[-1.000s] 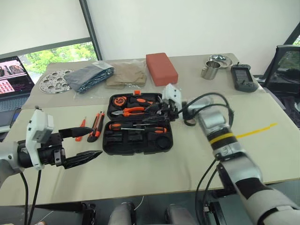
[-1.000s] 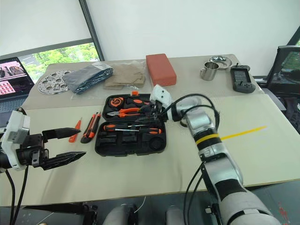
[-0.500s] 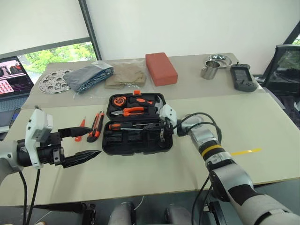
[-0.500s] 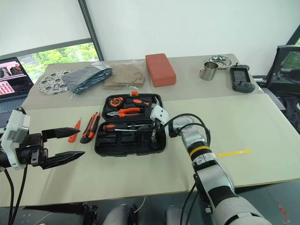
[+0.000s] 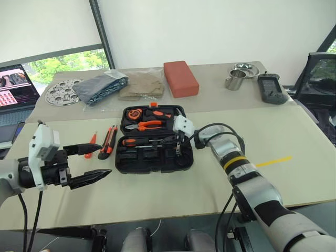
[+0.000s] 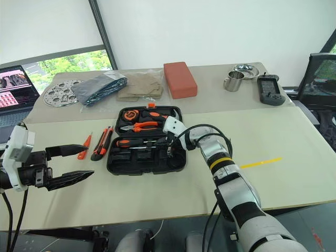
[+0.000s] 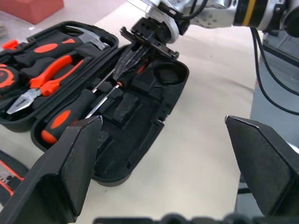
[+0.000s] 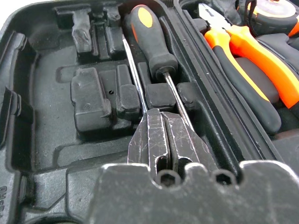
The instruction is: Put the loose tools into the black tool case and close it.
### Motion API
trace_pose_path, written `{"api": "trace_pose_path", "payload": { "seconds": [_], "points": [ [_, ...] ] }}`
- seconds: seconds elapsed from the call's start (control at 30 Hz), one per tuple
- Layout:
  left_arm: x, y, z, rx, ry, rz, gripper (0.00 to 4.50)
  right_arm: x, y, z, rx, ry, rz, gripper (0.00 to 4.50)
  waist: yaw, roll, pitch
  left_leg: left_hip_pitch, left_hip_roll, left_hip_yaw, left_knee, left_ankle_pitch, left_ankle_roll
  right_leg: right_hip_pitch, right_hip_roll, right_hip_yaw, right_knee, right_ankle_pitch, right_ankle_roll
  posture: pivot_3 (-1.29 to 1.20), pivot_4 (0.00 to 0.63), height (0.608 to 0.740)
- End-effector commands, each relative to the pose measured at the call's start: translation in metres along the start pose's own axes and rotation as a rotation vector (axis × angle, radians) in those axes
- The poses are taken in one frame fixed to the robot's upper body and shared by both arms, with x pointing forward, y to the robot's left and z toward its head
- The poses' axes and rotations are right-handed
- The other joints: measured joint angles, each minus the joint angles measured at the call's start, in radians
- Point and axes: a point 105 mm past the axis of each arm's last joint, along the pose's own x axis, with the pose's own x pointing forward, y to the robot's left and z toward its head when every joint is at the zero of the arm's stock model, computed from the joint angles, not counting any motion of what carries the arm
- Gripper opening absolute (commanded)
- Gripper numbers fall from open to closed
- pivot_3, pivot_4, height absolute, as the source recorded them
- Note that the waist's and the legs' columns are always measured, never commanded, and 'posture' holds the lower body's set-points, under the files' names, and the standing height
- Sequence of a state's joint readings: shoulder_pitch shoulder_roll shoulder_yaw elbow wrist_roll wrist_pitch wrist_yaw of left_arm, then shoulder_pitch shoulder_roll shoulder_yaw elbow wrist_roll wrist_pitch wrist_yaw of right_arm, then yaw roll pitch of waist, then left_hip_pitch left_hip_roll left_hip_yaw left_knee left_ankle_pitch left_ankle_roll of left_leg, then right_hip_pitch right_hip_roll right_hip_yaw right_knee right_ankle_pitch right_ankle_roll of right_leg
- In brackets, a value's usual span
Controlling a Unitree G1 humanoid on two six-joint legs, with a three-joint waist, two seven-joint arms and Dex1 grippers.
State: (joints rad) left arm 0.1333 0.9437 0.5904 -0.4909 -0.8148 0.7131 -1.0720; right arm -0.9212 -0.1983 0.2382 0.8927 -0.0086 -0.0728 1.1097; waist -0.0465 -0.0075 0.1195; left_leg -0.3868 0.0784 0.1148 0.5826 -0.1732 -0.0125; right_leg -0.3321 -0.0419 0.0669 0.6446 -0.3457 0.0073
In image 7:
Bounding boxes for orange-black handled screwdriver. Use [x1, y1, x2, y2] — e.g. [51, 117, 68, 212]
[41, 69, 117, 144]

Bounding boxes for orange and black tape measure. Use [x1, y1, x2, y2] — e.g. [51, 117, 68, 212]
[0, 64, 23, 98]

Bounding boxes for red rectangular block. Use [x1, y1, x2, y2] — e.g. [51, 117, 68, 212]
[0, 0, 64, 25]

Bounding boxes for black-handled screwdriver with orange ring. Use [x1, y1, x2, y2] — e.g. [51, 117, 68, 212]
[85, 59, 150, 119]

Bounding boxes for black and orange utility knife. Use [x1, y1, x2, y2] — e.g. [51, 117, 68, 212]
[0, 150, 30, 206]

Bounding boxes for orange-handled pliers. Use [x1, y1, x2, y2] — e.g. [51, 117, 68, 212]
[6, 54, 85, 115]

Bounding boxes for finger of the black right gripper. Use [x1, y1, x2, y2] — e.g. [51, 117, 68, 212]
[127, 47, 150, 72]
[114, 45, 141, 79]

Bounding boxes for hammer with black-orange handle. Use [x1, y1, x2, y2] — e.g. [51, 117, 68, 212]
[13, 31, 112, 68]

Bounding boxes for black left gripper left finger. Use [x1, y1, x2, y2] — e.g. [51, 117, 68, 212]
[0, 115, 104, 224]

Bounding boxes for black plastic tool case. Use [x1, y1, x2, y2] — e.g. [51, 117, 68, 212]
[0, 21, 190, 188]

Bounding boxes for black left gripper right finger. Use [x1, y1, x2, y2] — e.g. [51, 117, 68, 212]
[224, 115, 299, 218]

